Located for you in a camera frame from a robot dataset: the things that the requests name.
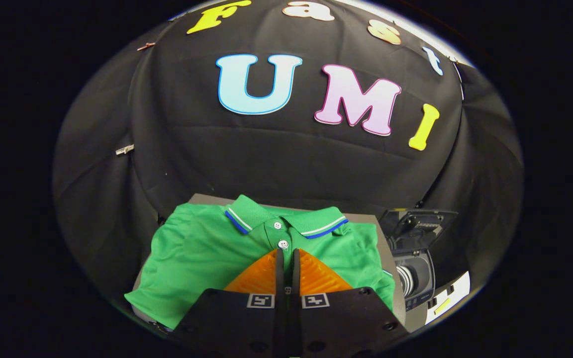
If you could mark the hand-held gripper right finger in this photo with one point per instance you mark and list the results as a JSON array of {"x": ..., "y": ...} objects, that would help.
[{"x": 341, "y": 323}]

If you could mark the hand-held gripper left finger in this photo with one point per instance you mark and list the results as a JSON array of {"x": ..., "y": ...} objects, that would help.
[{"x": 237, "y": 323}]

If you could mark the green polo shirt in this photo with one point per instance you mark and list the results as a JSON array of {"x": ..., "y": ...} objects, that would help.
[{"x": 197, "y": 253}]

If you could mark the grey washing machine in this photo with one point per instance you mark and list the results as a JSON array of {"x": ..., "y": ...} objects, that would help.
[{"x": 423, "y": 278}]

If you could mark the dark translucent washing machine lid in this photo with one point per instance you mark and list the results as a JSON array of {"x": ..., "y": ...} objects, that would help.
[{"x": 416, "y": 228}]

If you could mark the white panel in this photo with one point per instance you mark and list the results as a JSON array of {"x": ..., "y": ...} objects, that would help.
[{"x": 458, "y": 293}]

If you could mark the silver clip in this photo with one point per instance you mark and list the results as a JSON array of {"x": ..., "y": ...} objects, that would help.
[{"x": 125, "y": 149}]

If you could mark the copper clip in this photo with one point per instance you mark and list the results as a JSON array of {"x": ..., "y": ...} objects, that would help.
[{"x": 145, "y": 46}]

